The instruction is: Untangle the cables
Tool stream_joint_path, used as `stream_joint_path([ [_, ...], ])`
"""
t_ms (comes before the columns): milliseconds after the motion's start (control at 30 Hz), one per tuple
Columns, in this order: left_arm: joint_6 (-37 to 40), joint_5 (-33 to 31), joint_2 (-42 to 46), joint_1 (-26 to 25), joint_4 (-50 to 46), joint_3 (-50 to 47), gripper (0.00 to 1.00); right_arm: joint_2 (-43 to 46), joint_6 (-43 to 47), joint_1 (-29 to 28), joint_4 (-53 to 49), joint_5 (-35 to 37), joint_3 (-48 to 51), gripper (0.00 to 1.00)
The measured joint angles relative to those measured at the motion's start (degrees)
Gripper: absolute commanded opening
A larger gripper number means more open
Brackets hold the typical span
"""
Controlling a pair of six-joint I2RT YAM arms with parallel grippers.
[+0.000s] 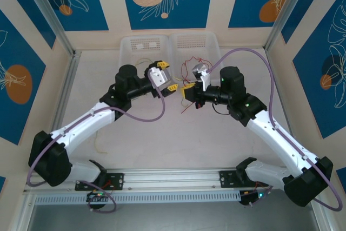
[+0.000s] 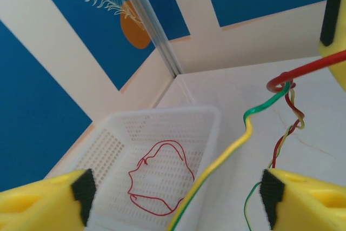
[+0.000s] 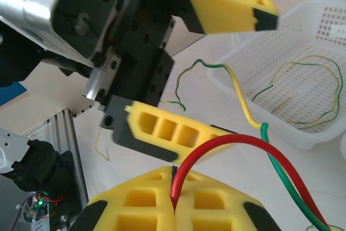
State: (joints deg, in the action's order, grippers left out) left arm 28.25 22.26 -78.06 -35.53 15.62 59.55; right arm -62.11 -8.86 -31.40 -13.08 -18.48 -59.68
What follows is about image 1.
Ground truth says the white plastic basket with stickers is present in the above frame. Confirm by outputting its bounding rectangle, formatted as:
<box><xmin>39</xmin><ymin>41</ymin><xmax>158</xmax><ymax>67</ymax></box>
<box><xmin>118</xmin><ymin>35</ymin><xmax>174</xmax><ymax>80</ymax></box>

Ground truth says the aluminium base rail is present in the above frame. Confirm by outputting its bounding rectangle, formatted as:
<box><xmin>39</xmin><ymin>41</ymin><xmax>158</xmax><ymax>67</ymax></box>
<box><xmin>23</xmin><ymin>167</ymin><xmax>322</xmax><ymax>194</ymax></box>

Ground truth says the aluminium frame post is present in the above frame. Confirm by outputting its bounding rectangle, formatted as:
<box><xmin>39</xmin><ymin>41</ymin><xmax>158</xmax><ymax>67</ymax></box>
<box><xmin>19</xmin><ymin>0</ymin><xmax>76</xmax><ymax>56</ymax></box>
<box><xmin>264</xmin><ymin>0</ymin><xmax>309</xmax><ymax>51</ymax></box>

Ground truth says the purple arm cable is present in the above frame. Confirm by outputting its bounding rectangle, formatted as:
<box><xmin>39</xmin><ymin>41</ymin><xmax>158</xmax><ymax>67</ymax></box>
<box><xmin>28</xmin><ymin>83</ymin><xmax>166</xmax><ymax>213</ymax></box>
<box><xmin>207</xmin><ymin>48</ymin><xmax>343</xmax><ymax>212</ymax></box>

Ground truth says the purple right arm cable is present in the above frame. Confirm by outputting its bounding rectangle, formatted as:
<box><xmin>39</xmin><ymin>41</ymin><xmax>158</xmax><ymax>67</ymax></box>
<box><xmin>207</xmin><ymin>48</ymin><xmax>343</xmax><ymax>212</ymax></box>

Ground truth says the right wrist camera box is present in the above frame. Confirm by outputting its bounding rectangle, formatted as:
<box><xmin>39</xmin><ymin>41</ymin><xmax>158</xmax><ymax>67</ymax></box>
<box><xmin>191</xmin><ymin>62</ymin><xmax>212</xmax><ymax>91</ymax></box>

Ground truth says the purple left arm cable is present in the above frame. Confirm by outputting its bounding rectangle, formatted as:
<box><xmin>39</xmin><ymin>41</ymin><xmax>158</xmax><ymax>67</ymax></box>
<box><xmin>28</xmin><ymin>83</ymin><xmax>166</xmax><ymax>213</ymax></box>

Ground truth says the grey slotted cable duct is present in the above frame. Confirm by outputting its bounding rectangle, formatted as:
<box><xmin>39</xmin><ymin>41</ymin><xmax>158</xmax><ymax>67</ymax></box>
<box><xmin>34</xmin><ymin>190</ymin><xmax>243</xmax><ymax>205</ymax></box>

